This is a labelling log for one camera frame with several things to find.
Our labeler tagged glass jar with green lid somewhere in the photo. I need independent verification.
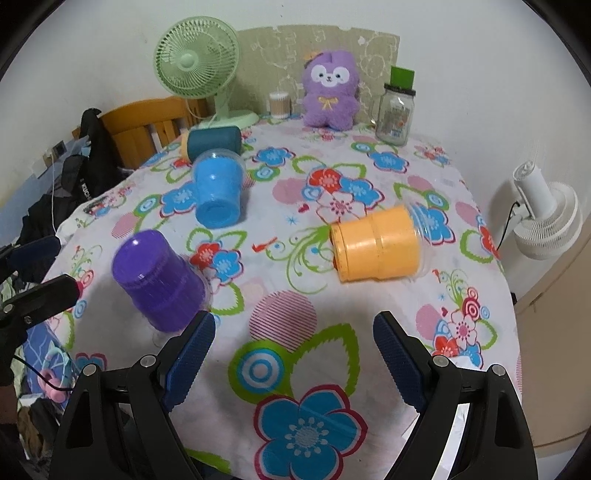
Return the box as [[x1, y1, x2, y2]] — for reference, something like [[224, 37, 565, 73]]
[[375, 66, 417, 147]]

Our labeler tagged wooden chair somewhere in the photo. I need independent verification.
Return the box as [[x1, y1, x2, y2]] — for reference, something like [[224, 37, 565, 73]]
[[99, 96, 208, 171]]

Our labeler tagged black bag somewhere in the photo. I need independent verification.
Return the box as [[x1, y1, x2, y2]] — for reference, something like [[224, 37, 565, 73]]
[[76, 108, 126, 204]]

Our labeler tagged orange plastic cup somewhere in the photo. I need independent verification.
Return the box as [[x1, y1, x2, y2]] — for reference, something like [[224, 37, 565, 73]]
[[329, 202, 432, 283]]

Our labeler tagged black fan cable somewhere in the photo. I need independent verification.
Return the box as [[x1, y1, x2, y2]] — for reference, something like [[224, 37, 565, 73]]
[[500, 200, 526, 246]]

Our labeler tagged dark clothing pile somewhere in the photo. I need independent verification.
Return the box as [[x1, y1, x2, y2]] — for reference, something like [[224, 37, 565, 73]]
[[16, 191, 72, 283]]

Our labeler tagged purple plastic cup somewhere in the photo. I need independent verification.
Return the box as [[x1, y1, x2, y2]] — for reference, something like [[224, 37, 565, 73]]
[[112, 229, 214, 334]]

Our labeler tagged green desk fan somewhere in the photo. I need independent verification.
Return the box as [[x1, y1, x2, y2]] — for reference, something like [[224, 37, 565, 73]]
[[154, 21, 260, 131]]

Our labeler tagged white fan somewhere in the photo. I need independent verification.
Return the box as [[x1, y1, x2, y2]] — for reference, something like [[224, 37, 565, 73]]
[[501, 162, 580, 262]]

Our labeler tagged beige cabinet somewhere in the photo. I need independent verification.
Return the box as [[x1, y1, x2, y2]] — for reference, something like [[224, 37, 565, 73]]
[[512, 256, 591, 449]]

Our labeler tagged floral tablecloth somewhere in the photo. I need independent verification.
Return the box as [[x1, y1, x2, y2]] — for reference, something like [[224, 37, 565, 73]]
[[44, 113, 522, 480]]

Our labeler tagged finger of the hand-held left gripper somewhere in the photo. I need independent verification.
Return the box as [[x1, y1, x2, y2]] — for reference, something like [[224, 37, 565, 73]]
[[0, 274, 85, 329], [0, 235, 62, 283]]

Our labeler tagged thin black cable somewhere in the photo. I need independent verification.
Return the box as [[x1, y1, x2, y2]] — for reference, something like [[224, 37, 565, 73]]
[[11, 354, 75, 395]]

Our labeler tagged purple plush toy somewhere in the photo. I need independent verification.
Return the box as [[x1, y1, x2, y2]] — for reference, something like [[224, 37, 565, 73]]
[[301, 51, 362, 128]]

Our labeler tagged dark teal cup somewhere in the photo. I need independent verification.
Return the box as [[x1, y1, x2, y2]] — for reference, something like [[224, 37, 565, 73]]
[[180, 126, 243, 162]]

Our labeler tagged pink plastic object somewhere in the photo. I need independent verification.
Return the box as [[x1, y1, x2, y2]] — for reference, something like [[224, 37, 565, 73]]
[[39, 364, 75, 403]]

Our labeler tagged cotton swab container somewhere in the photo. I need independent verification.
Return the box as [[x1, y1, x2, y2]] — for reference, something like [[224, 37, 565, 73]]
[[269, 91, 291, 120]]

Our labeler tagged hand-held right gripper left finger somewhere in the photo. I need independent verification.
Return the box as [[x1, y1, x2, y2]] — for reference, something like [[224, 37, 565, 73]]
[[48, 310, 218, 480]]

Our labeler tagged patterned beige board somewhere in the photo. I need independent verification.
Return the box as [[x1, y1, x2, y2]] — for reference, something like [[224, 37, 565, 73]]
[[236, 25, 400, 126]]

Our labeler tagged blue plastic cup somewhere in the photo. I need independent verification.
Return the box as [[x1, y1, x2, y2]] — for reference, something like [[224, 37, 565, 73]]
[[191, 148, 245, 228]]

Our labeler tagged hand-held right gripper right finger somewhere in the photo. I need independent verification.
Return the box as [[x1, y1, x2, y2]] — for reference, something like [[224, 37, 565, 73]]
[[372, 311, 540, 480]]

